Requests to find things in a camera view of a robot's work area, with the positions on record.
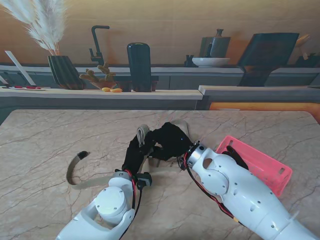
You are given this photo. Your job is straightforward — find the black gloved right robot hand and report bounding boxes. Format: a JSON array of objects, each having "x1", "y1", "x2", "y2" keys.
[{"x1": 147, "y1": 121, "x2": 195, "y2": 162}]

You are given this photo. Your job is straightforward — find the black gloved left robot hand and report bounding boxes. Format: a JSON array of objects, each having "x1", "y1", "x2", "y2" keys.
[{"x1": 121, "y1": 134, "x2": 156, "y2": 175}]

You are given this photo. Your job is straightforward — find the dark brown woven belt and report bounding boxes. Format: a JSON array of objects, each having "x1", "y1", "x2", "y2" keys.
[{"x1": 221, "y1": 144, "x2": 250, "y2": 173}]

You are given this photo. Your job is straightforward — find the pink plastic storage basket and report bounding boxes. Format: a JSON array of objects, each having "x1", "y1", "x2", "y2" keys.
[{"x1": 215, "y1": 135, "x2": 293, "y2": 197}]

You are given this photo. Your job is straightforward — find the yellow lemons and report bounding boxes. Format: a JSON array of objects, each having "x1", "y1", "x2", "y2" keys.
[{"x1": 100, "y1": 86, "x2": 124, "y2": 94}]

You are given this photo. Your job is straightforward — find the small black figurine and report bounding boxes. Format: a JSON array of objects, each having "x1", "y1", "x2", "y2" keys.
[{"x1": 184, "y1": 54, "x2": 195, "y2": 68}]

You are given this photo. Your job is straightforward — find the tall black appliance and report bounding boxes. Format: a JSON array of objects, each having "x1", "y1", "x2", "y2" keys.
[{"x1": 113, "y1": 42, "x2": 160, "y2": 93}]

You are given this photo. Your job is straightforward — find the green cactus plant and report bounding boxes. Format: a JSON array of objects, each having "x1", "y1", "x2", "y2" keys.
[{"x1": 78, "y1": 61, "x2": 117, "y2": 90}]

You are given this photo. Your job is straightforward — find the white speckled bowl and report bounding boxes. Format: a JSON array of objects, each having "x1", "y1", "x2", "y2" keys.
[{"x1": 191, "y1": 57, "x2": 231, "y2": 68}]

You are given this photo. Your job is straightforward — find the grey lidded pot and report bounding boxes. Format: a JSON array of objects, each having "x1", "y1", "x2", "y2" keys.
[{"x1": 199, "y1": 28, "x2": 232, "y2": 59}]

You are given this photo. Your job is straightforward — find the dark ribbed vase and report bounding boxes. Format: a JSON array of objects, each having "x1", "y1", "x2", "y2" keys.
[{"x1": 47, "y1": 55, "x2": 87, "y2": 91}]

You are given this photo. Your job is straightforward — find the black kitchen faucet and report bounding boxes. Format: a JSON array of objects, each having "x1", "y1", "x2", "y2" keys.
[{"x1": 89, "y1": 25, "x2": 111, "y2": 67}]

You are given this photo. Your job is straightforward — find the plate with red food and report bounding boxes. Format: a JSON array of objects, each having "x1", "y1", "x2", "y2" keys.
[{"x1": 8, "y1": 85, "x2": 47, "y2": 92}]

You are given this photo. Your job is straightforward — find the dark angular stand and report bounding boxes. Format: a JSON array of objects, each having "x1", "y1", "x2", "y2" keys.
[{"x1": 236, "y1": 32, "x2": 300, "y2": 87}]

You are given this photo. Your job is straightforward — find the white leaning board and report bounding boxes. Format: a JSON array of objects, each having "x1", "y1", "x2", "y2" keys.
[{"x1": 4, "y1": 50, "x2": 37, "y2": 86}]

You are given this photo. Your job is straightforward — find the small dark container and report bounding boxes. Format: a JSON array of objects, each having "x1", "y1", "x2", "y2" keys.
[{"x1": 296, "y1": 52, "x2": 320, "y2": 68}]

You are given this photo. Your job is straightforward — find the white pampas grass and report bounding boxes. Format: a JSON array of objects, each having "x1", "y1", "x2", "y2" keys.
[{"x1": 0, "y1": 0, "x2": 70, "y2": 57}]

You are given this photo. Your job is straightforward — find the yellow wooden utensil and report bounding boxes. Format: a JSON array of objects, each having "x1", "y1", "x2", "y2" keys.
[{"x1": 294, "y1": 34, "x2": 312, "y2": 60}]

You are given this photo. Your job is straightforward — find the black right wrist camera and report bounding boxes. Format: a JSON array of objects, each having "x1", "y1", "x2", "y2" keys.
[{"x1": 176, "y1": 155, "x2": 188, "y2": 172}]

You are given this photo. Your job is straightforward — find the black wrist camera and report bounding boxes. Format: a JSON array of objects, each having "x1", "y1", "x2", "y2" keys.
[
  {"x1": 136, "y1": 171, "x2": 153, "y2": 188},
  {"x1": 176, "y1": 155, "x2": 188, "y2": 172}
]

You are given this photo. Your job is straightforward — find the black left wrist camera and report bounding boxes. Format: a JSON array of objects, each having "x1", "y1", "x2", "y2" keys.
[{"x1": 136, "y1": 171, "x2": 153, "y2": 188}]

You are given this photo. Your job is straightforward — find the red black cable bundle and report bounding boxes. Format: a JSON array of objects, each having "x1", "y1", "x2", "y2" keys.
[
  {"x1": 183, "y1": 152, "x2": 247, "y2": 227},
  {"x1": 119, "y1": 168, "x2": 143, "y2": 240}
]

